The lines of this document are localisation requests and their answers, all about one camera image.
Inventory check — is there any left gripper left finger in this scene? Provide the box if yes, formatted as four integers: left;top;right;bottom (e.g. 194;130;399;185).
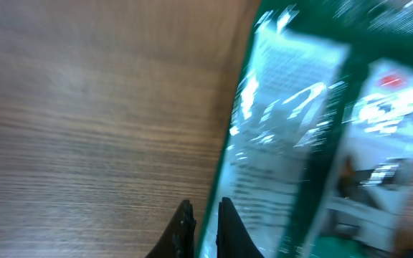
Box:
146;199;196;258

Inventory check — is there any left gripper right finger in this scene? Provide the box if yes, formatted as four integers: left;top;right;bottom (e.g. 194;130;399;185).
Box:
216;197;263;258

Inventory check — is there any green 3M gloves package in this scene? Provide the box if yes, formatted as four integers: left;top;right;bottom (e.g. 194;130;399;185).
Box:
194;0;413;257

